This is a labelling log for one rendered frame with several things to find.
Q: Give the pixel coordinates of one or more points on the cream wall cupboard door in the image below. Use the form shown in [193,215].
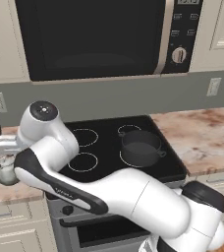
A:
[218,32]
[2,39]

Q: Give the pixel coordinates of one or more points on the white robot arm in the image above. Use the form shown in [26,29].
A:
[140,200]

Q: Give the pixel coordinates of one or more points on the white microwave knob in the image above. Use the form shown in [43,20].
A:
[179,54]

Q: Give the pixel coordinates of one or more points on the black microwave oven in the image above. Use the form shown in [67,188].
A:
[97,36]

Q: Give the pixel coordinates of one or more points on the cream drawer front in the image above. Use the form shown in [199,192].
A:
[22,213]
[219,179]

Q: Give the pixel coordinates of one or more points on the black glass hob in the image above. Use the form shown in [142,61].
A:
[107,147]

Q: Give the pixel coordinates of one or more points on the black microwave door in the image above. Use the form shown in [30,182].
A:
[94,36]

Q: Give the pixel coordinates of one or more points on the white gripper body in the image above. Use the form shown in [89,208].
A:
[5,145]

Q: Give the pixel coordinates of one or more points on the black stove knob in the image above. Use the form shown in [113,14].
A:
[67,210]

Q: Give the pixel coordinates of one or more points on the dark grey pot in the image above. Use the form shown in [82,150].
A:
[140,149]

